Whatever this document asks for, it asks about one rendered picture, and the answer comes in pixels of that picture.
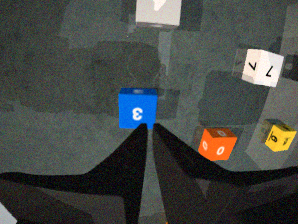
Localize blue block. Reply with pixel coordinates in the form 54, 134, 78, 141
118, 87, 157, 129

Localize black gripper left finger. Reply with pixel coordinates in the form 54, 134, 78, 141
0, 123, 148, 224

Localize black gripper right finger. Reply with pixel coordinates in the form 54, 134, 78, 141
152, 124, 298, 224

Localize orange block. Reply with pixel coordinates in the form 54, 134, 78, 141
198, 128, 237, 161

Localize yellow digit block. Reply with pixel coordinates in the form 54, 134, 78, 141
265, 124, 297, 152

